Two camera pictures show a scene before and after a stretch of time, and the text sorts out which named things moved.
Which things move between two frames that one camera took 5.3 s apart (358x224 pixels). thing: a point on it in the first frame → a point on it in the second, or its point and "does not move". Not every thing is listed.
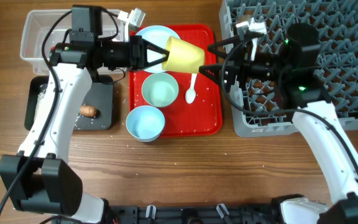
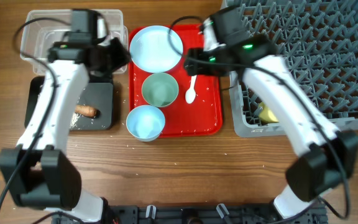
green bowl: (160, 89) does not move
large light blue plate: (160, 35) does not move
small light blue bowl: (145, 123) does not move
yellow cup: (183, 56) → (265, 116)
